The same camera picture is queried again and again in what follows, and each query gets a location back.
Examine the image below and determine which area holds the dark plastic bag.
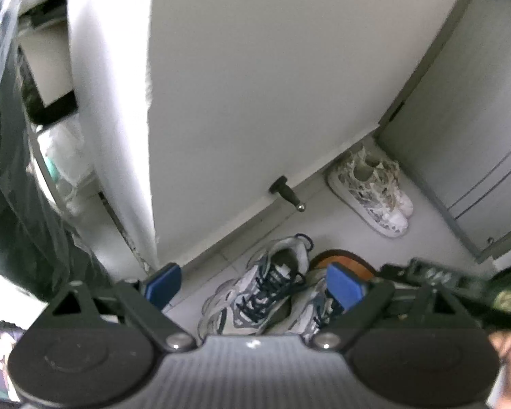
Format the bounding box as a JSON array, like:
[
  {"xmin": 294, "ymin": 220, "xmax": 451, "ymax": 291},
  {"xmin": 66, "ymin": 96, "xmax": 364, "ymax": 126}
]
[{"xmin": 0, "ymin": 0, "xmax": 111, "ymax": 303}]

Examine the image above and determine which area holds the black door stopper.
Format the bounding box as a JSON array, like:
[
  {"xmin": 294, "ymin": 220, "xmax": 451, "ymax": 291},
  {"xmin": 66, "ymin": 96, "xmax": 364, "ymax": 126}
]
[{"xmin": 268, "ymin": 175, "xmax": 307, "ymax": 213}]

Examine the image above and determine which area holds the white shelf unit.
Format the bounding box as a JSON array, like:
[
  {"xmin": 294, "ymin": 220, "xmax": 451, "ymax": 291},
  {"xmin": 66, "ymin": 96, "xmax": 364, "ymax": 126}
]
[{"xmin": 15, "ymin": 0, "xmax": 103, "ymax": 205}]

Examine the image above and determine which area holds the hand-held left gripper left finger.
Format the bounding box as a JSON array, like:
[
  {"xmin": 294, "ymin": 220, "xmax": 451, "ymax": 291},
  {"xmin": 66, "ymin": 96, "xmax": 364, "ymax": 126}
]
[{"xmin": 23, "ymin": 263, "xmax": 197, "ymax": 352}]

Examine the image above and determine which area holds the white lace-up sneaker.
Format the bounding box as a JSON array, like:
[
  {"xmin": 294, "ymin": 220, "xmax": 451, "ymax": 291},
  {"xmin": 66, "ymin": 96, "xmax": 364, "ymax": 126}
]
[
  {"xmin": 327, "ymin": 149, "xmax": 409, "ymax": 238},
  {"xmin": 362, "ymin": 147, "xmax": 415, "ymax": 218}
]

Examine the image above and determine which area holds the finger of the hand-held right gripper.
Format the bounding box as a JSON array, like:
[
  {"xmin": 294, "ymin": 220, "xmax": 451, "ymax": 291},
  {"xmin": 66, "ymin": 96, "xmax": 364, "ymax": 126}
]
[{"xmin": 380, "ymin": 257, "xmax": 495, "ymax": 307}]

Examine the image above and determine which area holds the grey blue running sneaker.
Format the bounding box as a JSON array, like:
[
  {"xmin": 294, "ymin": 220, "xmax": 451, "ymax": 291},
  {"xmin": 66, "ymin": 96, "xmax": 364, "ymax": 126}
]
[
  {"xmin": 197, "ymin": 233, "xmax": 313, "ymax": 347},
  {"xmin": 277, "ymin": 277, "xmax": 345, "ymax": 346}
]

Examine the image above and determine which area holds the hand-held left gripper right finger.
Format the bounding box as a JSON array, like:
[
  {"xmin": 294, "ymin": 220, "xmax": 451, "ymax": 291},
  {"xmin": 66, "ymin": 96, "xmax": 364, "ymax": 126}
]
[{"xmin": 311, "ymin": 263, "xmax": 484, "ymax": 352}]

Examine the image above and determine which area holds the grey cabinet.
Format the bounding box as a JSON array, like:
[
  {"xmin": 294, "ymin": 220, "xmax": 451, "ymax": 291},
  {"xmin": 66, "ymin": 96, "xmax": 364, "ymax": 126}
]
[{"xmin": 375, "ymin": 0, "xmax": 511, "ymax": 265}]

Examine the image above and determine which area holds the crumpled white plastic bag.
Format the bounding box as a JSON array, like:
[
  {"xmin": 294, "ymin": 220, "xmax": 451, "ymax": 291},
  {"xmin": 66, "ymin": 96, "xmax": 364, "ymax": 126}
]
[{"xmin": 38, "ymin": 115, "xmax": 98, "ymax": 218}]

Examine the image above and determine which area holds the orange cartoon floor mat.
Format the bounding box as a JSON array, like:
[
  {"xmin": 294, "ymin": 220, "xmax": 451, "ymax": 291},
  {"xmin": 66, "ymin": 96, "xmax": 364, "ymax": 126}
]
[{"xmin": 309, "ymin": 249, "xmax": 377, "ymax": 284}]

